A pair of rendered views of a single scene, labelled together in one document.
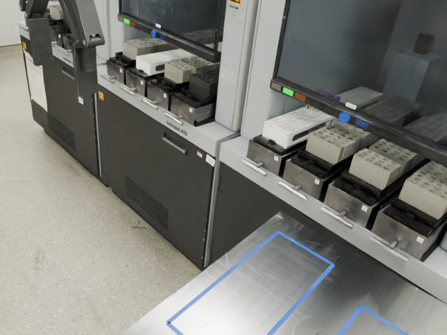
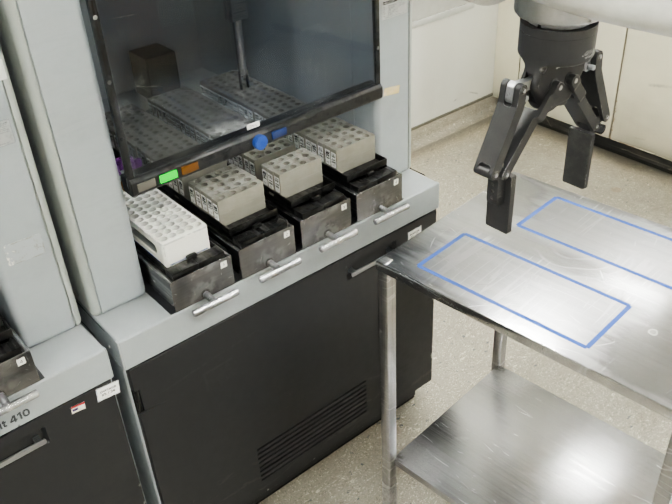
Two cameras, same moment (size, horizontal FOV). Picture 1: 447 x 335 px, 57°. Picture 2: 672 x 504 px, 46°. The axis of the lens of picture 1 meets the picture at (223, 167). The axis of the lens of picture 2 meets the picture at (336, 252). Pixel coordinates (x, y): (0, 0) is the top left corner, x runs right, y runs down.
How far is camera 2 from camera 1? 1.26 m
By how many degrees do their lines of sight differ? 65
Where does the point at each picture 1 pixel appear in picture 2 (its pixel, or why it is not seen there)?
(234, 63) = (28, 221)
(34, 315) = not seen: outside the picture
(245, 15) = (15, 128)
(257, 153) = (192, 287)
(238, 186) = (179, 366)
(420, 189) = (351, 146)
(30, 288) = not seen: outside the picture
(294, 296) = (518, 262)
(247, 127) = (106, 290)
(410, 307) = not seen: hidden behind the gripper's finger
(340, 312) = (529, 237)
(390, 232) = (373, 203)
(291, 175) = (253, 261)
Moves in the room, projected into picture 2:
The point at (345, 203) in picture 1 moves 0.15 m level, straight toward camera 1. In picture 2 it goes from (325, 223) to (390, 239)
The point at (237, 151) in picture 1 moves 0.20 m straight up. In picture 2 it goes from (153, 323) to (132, 234)
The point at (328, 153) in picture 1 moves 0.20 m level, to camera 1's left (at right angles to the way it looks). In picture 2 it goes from (251, 201) to (227, 257)
